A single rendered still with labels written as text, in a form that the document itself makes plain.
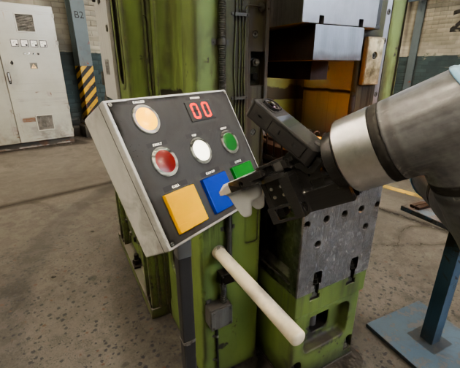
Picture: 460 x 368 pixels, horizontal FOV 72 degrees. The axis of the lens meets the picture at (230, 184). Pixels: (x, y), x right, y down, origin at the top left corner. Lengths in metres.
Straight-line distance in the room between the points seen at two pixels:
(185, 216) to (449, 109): 0.42
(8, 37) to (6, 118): 1.16
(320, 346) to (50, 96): 5.41
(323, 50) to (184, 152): 0.58
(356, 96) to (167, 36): 0.77
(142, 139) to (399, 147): 0.41
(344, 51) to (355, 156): 0.76
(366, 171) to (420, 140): 0.06
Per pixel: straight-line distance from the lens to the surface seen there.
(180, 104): 0.68
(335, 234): 1.20
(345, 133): 0.36
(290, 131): 0.40
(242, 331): 1.49
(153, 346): 1.73
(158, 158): 0.59
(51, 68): 6.02
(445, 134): 0.34
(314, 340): 1.54
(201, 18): 0.98
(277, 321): 0.90
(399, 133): 0.34
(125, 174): 0.58
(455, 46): 8.73
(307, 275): 1.20
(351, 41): 1.12
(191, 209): 0.59
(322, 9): 1.03
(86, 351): 1.80
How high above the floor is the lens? 1.26
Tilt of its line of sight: 21 degrees down
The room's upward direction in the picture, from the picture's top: straight up
